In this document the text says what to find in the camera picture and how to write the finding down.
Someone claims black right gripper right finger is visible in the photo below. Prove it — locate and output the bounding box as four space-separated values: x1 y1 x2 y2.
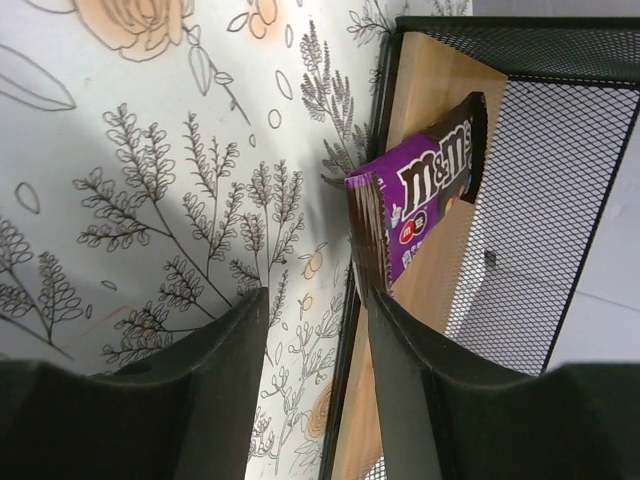
368 289 639 479

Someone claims black wire wooden shelf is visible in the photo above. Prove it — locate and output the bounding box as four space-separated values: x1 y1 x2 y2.
321 16 639 479

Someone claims purple M&M bag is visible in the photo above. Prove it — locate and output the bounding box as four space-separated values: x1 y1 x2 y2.
344 92 488 299

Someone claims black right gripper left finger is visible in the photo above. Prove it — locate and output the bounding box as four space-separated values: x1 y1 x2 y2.
1 288 269 479

